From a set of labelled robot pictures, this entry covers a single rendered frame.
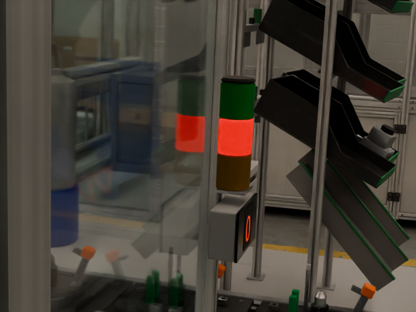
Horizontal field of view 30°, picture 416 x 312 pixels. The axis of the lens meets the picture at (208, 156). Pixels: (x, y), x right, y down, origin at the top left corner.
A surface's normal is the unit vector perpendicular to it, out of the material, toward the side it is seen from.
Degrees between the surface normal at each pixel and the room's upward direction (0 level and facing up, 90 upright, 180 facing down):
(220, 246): 90
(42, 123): 90
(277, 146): 90
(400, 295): 0
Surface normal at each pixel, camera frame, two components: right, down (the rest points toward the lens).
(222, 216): -0.26, 0.18
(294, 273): 0.04, -0.98
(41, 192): 0.96, 0.10
